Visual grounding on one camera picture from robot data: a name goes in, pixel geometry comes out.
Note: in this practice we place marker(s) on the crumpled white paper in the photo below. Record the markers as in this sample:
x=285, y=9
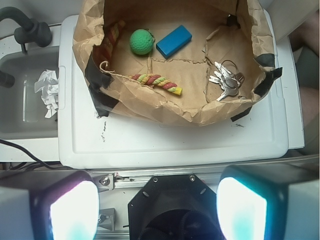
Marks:
x=48, y=85

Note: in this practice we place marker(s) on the dark grey faucet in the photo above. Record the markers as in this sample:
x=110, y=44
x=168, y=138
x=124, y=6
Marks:
x=29, y=31

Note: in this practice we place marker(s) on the grey sink basin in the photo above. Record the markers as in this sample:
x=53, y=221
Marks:
x=22, y=111

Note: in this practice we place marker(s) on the green dimpled ball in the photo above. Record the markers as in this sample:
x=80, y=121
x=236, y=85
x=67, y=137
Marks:
x=141, y=42

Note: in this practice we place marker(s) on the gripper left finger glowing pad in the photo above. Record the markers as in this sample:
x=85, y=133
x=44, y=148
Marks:
x=48, y=205

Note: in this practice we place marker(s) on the multicolour twisted rope toy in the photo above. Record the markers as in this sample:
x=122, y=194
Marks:
x=113, y=33

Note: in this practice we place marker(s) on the aluminium frame rail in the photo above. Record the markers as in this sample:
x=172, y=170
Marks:
x=110, y=180

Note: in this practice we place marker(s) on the blue rectangular block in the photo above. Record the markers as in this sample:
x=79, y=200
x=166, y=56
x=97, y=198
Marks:
x=174, y=41

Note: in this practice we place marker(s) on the white plastic bin lid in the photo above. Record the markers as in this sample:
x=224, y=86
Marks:
x=87, y=141

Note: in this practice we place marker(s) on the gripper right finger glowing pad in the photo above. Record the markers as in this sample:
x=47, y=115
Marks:
x=273, y=201

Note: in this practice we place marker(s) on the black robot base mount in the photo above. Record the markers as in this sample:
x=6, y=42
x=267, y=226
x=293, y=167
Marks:
x=174, y=207

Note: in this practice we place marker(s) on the silver key bunch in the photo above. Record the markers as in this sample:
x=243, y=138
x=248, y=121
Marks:
x=228, y=81

